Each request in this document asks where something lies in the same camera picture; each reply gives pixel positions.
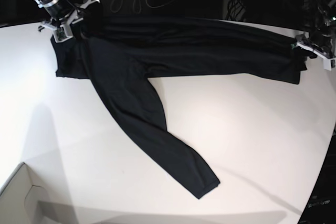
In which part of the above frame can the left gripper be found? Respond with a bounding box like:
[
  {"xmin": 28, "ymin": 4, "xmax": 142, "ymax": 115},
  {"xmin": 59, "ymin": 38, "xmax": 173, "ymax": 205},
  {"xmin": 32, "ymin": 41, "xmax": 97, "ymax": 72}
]
[{"xmin": 291, "ymin": 31, "xmax": 335, "ymax": 62}]

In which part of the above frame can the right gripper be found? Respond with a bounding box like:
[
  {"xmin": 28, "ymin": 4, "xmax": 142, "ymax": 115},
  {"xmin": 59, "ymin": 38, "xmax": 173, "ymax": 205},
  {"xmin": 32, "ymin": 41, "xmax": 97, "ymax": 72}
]
[{"xmin": 38, "ymin": 0, "xmax": 100, "ymax": 40}]

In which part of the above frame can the black t-shirt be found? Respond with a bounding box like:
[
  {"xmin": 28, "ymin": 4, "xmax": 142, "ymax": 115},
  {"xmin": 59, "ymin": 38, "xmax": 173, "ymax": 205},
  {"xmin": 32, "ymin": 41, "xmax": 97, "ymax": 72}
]
[{"xmin": 51, "ymin": 17, "xmax": 308, "ymax": 199}]

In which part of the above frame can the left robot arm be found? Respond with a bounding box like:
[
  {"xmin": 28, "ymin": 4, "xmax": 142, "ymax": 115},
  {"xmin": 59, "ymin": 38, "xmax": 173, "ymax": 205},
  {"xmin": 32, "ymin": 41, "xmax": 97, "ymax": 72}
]
[{"xmin": 293, "ymin": 0, "xmax": 335, "ymax": 71}]

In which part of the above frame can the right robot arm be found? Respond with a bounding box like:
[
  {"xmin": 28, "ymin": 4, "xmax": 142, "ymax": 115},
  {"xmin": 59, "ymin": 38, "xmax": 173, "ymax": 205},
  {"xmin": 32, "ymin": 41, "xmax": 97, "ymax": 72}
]
[{"xmin": 33, "ymin": 0, "xmax": 100, "ymax": 43}]

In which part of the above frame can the white cardboard box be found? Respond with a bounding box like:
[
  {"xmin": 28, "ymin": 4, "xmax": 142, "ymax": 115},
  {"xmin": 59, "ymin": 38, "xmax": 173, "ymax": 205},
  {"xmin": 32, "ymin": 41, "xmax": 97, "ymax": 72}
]
[{"xmin": 1, "ymin": 163, "xmax": 78, "ymax": 224}]

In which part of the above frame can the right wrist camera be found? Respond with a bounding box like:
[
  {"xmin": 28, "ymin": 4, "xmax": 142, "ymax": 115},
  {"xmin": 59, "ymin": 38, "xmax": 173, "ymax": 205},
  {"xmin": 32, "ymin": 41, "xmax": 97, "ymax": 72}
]
[{"xmin": 53, "ymin": 27, "xmax": 68, "ymax": 43}]

